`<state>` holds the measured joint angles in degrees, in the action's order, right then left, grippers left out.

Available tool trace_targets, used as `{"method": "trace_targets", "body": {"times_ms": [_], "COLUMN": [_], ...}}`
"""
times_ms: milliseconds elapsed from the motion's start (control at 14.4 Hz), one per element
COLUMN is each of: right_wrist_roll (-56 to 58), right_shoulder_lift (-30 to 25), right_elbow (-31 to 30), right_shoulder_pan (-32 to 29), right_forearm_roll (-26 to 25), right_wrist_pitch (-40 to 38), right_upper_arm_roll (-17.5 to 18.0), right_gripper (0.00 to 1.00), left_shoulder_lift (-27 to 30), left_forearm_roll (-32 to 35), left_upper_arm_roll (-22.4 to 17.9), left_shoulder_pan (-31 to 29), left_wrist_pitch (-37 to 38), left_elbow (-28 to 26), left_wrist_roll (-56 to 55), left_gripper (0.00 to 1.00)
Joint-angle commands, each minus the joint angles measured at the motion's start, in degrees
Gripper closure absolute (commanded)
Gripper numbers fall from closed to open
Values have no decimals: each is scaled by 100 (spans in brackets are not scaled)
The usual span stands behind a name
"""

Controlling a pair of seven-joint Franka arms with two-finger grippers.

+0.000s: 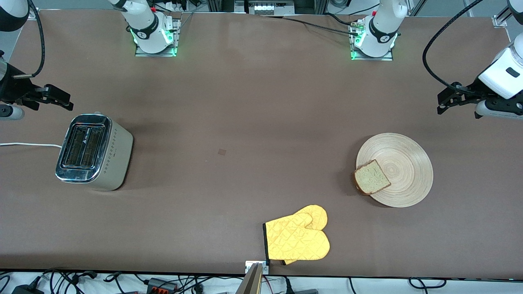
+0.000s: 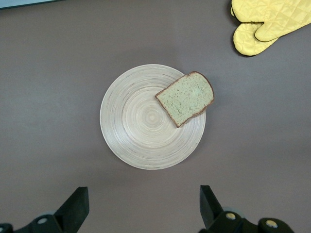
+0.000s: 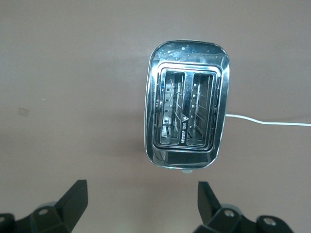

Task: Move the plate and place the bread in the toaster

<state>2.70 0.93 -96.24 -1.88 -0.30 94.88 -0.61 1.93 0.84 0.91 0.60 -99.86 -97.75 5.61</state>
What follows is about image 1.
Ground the round wooden plate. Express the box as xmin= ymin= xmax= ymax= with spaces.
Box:
xmin=355 ymin=133 xmax=434 ymax=208

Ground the brown crust bread slice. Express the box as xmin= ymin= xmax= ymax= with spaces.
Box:
xmin=353 ymin=159 xmax=391 ymax=196

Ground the beige chrome two-slot toaster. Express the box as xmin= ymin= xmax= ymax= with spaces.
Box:
xmin=55 ymin=112 xmax=134 ymax=192

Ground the yellow quilted oven mitt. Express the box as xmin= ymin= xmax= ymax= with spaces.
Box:
xmin=281 ymin=204 xmax=329 ymax=266
xmin=263 ymin=211 xmax=331 ymax=262

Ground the white power strip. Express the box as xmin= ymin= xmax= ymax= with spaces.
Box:
xmin=253 ymin=0 xmax=295 ymax=15

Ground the black red connector block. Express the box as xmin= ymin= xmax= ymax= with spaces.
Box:
xmin=147 ymin=278 xmax=179 ymax=293

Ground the white toaster power cord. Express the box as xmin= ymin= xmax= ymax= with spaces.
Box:
xmin=0 ymin=142 xmax=63 ymax=149

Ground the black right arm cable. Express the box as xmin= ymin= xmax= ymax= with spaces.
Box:
xmin=12 ymin=0 xmax=46 ymax=79

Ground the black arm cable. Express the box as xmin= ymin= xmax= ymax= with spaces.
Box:
xmin=12 ymin=0 xmax=46 ymax=79
xmin=422 ymin=0 xmax=485 ymax=94

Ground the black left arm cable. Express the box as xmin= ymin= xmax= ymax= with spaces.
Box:
xmin=422 ymin=0 xmax=485 ymax=94

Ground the aluminium frame strut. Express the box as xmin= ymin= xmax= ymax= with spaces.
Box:
xmin=495 ymin=5 xmax=516 ymax=25

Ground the short black table cable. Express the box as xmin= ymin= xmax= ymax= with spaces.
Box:
xmin=324 ymin=13 xmax=354 ymax=26

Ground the long black table cable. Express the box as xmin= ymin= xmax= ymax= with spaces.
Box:
xmin=261 ymin=16 xmax=360 ymax=36

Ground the looped black floor cable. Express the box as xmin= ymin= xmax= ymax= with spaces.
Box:
xmin=409 ymin=278 xmax=447 ymax=289

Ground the metal mast clamp bracket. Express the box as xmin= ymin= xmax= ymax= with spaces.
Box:
xmin=245 ymin=261 xmax=270 ymax=275

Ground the aluminium camera mast profile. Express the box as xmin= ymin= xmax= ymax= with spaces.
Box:
xmin=236 ymin=263 xmax=264 ymax=294

